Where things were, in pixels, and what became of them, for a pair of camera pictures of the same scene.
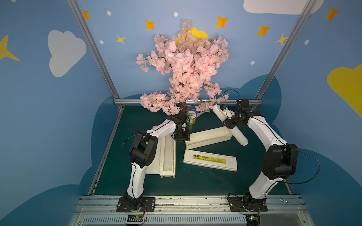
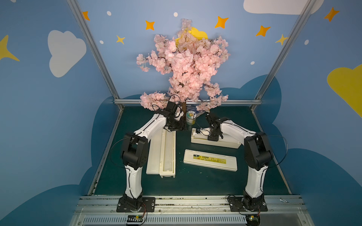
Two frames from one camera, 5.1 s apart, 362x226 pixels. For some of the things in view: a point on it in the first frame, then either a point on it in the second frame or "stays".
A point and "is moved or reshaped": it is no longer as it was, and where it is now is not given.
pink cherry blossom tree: [194, 64] stays
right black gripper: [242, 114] -> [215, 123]
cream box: [154, 168] stays
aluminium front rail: [102, 210] stays
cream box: [210, 160] stays
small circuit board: [135, 219] stays
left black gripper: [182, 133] -> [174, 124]
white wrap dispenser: [167, 157] stays
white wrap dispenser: [208, 137] is moved or reshaped
